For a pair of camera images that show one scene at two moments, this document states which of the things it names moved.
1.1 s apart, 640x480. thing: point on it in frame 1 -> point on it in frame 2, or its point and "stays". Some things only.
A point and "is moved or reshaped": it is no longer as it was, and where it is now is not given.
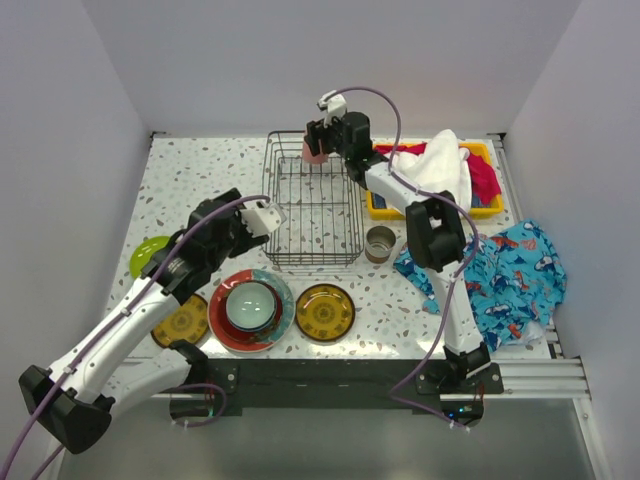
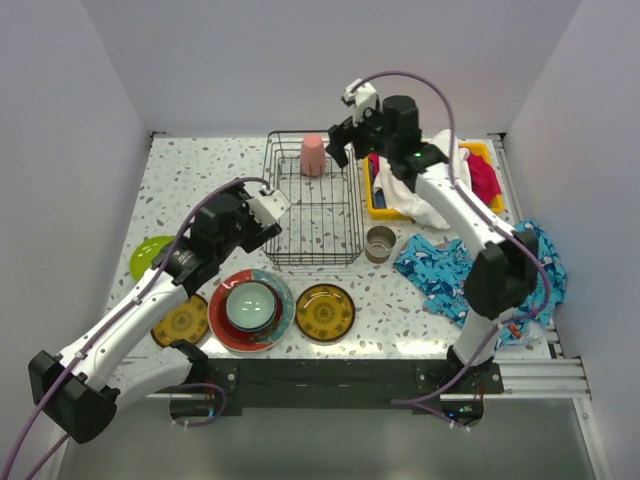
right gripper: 314,131 -> 339,136
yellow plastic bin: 377,209 stays
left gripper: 246,239 stays
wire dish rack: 322,203 stays
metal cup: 380,241 stays
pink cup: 309,158 is moved or reshaped
